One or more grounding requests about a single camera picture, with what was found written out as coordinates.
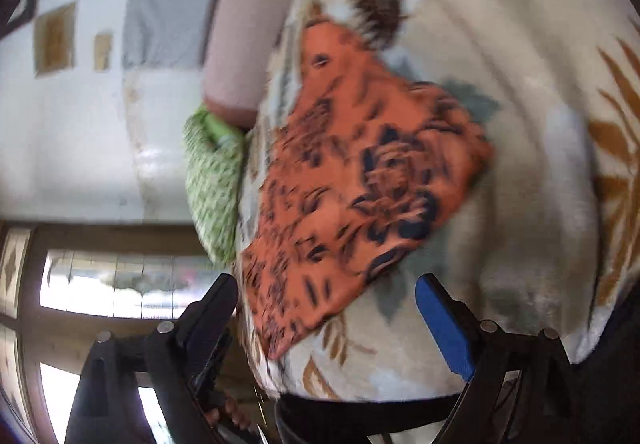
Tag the wooden window frame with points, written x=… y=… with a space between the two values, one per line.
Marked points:
x=125 y=236

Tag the small beige wall switch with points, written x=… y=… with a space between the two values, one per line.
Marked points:
x=102 y=50

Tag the large beige wall switch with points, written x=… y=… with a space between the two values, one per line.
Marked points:
x=55 y=38

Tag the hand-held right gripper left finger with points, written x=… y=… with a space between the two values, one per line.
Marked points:
x=210 y=314

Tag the stained glass window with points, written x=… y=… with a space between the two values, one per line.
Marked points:
x=100 y=274

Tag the leaf print blanket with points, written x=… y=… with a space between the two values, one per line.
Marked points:
x=525 y=124

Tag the person's left hand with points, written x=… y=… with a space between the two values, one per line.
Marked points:
x=235 y=416

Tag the pink bolster cushion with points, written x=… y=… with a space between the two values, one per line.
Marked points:
x=240 y=49

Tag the orange floral shirt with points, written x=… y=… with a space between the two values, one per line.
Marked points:
x=350 y=174

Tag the green patterned pillow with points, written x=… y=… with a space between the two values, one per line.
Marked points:
x=210 y=184

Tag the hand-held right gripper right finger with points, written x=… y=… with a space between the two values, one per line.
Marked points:
x=445 y=324

